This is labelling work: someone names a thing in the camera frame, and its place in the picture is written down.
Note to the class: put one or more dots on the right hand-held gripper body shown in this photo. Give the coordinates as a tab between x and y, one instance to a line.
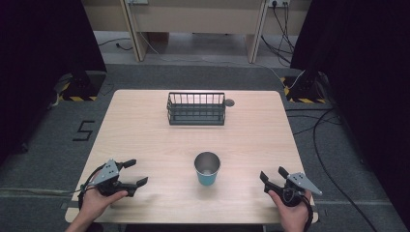
298	185

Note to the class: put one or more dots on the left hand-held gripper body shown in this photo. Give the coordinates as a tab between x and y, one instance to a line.
107	174

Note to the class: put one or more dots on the person's right hand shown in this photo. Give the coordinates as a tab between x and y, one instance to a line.
291	214

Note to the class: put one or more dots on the person's left hand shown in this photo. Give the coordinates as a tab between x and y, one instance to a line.
96	203

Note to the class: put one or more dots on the blue metal cup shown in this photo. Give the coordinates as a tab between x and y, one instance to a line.
207	170

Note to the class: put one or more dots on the stand base with hazard tape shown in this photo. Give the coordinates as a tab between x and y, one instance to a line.
80	88
304	88

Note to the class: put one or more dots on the black curtain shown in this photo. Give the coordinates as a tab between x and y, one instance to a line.
364	80
38	64

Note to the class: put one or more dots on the white power strip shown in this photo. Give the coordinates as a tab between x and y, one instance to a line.
138	1

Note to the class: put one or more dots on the white wall socket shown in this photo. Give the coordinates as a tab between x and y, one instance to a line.
278	2

